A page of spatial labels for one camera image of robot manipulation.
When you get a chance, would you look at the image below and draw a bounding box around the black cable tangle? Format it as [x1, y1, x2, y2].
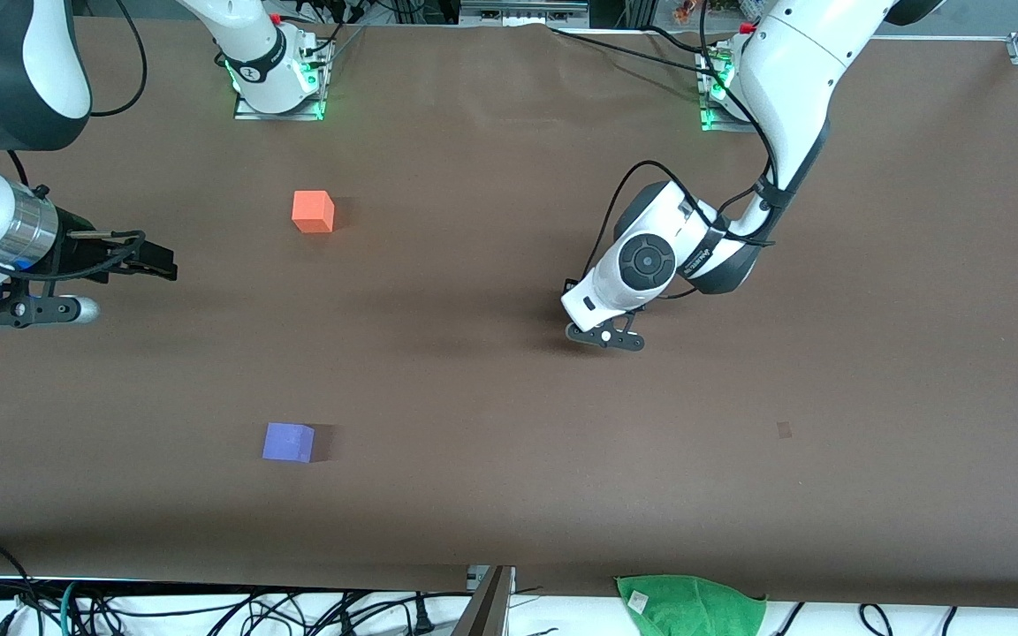
[76, 587, 475, 636]

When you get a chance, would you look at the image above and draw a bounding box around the grey power strip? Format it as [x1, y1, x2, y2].
[460, 0, 590, 25]

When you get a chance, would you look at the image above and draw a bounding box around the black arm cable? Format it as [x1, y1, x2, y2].
[581, 0, 779, 303]
[0, 0, 149, 284]

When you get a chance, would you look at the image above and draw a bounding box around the black cable on table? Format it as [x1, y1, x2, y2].
[549, 25, 722, 79]

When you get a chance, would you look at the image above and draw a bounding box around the grey metal post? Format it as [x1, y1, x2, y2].
[452, 565, 516, 636]

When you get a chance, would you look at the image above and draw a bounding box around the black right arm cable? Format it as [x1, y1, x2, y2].
[0, 0, 149, 284]

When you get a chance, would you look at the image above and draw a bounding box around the orange block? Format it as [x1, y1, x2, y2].
[292, 190, 336, 234]

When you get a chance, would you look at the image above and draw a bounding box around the purple block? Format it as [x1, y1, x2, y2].
[262, 422, 315, 464]

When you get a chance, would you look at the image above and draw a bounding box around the brown table cover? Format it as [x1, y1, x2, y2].
[0, 18, 1018, 610]

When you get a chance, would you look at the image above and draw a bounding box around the teal cable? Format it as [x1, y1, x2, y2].
[58, 580, 84, 636]

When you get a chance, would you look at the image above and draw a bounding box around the green cloth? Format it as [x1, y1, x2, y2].
[615, 574, 769, 636]

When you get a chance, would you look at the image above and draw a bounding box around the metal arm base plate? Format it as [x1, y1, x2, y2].
[233, 42, 328, 122]
[700, 51, 762, 133]

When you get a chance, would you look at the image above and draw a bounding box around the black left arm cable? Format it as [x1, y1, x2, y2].
[581, 0, 779, 303]

